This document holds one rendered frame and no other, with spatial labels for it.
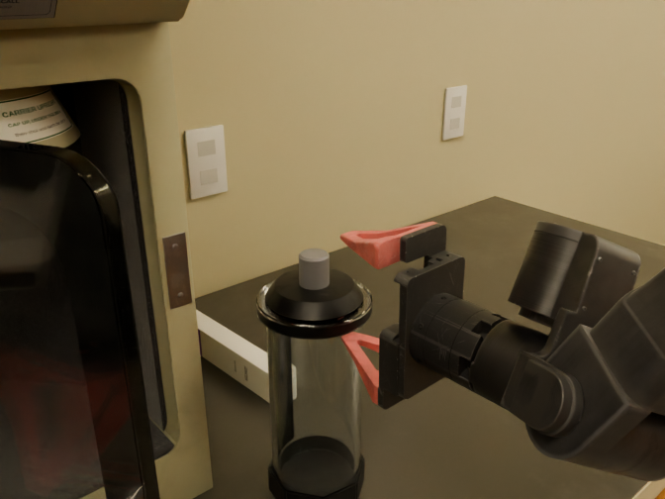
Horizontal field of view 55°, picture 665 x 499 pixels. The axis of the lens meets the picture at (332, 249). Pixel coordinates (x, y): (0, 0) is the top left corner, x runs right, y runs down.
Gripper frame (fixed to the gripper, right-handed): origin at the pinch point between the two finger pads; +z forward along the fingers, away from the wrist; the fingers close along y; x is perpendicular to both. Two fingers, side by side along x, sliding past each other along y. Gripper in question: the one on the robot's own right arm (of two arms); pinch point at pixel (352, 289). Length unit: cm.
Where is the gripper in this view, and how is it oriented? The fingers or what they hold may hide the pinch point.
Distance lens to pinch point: 54.7
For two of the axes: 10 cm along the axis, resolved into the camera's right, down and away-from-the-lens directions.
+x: -7.5, 2.6, -6.0
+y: -0.2, -9.2, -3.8
